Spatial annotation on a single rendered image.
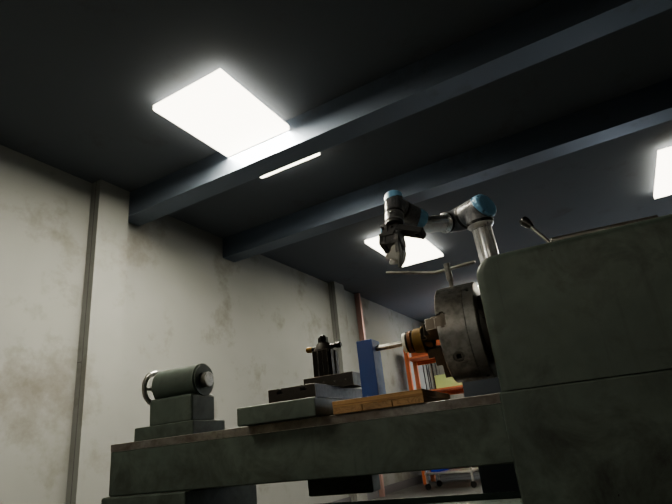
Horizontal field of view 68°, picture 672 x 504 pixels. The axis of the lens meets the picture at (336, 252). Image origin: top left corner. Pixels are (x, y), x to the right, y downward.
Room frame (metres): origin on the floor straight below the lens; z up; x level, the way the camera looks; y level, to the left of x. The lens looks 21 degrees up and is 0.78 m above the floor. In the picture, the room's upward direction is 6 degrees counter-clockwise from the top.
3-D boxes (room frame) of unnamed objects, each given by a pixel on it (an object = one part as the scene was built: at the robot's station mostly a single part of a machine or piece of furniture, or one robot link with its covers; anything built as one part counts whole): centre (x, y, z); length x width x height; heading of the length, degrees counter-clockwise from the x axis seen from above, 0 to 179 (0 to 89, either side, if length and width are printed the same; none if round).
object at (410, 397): (1.77, -0.14, 0.89); 0.36 x 0.30 x 0.04; 157
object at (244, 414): (1.94, 0.15, 0.90); 0.53 x 0.30 x 0.06; 157
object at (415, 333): (1.72, -0.26, 1.08); 0.09 x 0.09 x 0.09; 67
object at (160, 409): (2.13, 0.71, 1.01); 0.30 x 0.20 x 0.29; 67
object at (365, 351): (1.80, -0.08, 1.00); 0.08 x 0.06 x 0.23; 157
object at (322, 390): (1.90, 0.11, 0.95); 0.43 x 0.18 x 0.04; 157
